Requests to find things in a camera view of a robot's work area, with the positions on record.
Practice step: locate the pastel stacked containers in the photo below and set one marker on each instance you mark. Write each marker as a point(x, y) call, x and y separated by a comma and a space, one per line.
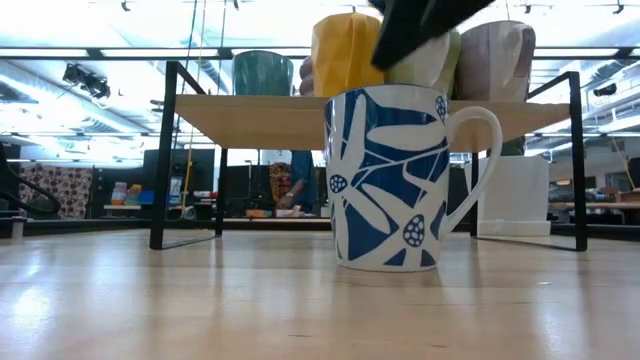
point(120, 195)

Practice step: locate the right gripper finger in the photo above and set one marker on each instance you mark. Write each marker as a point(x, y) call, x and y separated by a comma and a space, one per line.
point(400, 40)
point(455, 10)

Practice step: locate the person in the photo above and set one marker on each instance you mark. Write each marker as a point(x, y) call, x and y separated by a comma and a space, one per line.
point(302, 172)

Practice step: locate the blue storage bin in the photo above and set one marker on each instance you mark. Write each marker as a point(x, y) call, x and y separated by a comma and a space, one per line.
point(146, 198)

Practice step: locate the brown dotted cloth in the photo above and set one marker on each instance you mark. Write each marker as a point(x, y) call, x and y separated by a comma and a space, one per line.
point(65, 187)

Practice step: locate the small orange white object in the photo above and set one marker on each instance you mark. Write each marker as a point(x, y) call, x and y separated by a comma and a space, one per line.
point(258, 213)

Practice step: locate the green striped mug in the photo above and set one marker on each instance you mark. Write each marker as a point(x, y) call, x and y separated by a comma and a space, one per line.
point(430, 65)

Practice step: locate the white box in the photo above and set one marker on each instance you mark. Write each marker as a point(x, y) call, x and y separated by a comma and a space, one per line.
point(515, 195)

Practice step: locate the blue white floral mug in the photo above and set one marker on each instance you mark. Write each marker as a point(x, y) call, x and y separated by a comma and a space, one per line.
point(390, 175)

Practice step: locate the yellow-orange faceted mug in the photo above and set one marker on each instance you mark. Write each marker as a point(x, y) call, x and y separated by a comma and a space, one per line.
point(345, 55)

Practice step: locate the ribbed purple mug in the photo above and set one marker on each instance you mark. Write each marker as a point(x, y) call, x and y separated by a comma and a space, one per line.
point(306, 80)

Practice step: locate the person's hand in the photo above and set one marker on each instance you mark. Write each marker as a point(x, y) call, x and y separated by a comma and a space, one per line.
point(286, 200)

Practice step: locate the wooden background table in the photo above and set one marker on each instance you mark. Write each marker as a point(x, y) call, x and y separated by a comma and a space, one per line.
point(600, 205)

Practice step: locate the orange mandala cloth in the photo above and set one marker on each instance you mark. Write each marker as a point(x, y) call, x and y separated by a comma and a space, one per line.
point(277, 177)

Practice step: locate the wooden shelf riser black legs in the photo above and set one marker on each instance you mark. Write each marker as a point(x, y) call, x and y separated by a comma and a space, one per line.
point(250, 120)

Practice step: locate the black ceiling-hung device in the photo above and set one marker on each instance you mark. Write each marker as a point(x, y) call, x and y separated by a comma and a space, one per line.
point(85, 80)
point(605, 90)

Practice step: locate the black monitor screen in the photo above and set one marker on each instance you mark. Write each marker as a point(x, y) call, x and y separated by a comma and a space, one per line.
point(205, 167)

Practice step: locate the black metal table frame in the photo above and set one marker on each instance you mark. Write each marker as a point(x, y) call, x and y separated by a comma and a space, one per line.
point(100, 226)

